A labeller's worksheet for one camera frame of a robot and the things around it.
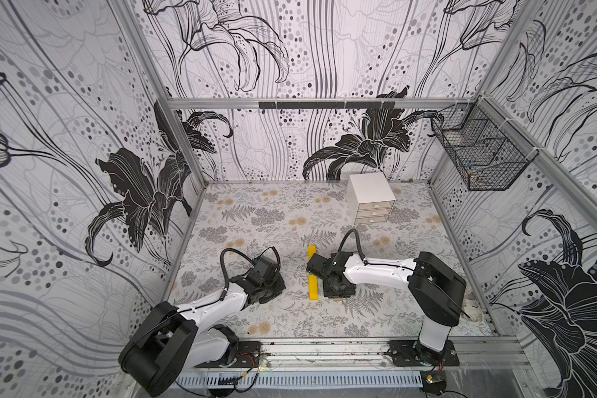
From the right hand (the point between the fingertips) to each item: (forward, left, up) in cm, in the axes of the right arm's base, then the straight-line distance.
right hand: (335, 292), depth 87 cm
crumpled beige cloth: (-7, -43, +4) cm, 44 cm away
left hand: (0, +17, +1) cm, 17 cm away
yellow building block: (+16, +8, +3) cm, 18 cm away
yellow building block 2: (0, +8, +4) cm, 9 cm away
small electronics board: (-26, -27, 0) cm, 37 cm away
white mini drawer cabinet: (+32, -15, +15) cm, 39 cm away
